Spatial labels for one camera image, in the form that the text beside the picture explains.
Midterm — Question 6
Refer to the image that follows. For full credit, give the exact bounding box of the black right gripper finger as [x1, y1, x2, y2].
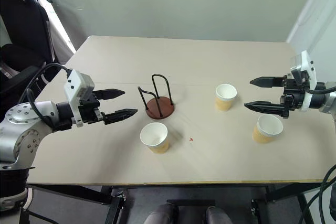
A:
[244, 100, 285, 116]
[249, 76, 286, 89]

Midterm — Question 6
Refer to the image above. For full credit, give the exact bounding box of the dark rounded right foot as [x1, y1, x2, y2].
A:
[204, 206, 234, 224]

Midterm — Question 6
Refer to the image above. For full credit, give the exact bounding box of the wire cup rack wooden base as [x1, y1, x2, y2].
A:
[138, 73, 176, 120]

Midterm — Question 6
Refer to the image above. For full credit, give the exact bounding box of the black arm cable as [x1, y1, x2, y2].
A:
[304, 164, 336, 224]
[24, 62, 73, 126]

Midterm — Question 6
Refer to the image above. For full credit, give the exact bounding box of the yellow paper cup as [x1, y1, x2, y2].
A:
[139, 122, 170, 154]
[252, 114, 284, 145]
[214, 83, 238, 112]

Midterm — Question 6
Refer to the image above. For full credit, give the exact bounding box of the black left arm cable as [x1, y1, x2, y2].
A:
[24, 62, 73, 126]

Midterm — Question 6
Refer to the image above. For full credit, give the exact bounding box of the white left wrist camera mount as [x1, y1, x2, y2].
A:
[64, 69, 96, 129]

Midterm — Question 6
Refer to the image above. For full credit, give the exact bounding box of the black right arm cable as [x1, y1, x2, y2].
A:
[304, 164, 336, 224]

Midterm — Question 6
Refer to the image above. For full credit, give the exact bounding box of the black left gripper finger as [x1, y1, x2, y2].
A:
[102, 108, 139, 125]
[92, 89, 125, 101]

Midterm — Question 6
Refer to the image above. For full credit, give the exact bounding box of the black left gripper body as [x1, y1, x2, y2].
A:
[77, 92, 106, 126]

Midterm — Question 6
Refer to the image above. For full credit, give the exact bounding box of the dark rounded foot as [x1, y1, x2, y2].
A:
[143, 203, 180, 224]
[204, 206, 234, 224]

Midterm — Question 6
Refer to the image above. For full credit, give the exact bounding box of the black office chair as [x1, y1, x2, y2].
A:
[0, 0, 69, 101]

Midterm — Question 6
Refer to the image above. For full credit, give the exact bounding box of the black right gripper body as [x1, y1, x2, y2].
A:
[279, 74, 308, 119]

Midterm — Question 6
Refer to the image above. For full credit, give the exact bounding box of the dark rounded left foot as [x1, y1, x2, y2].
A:
[143, 203, 180, 224]

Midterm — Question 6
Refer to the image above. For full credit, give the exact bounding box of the black table frame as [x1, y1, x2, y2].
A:
[19, 182, 324, 224]

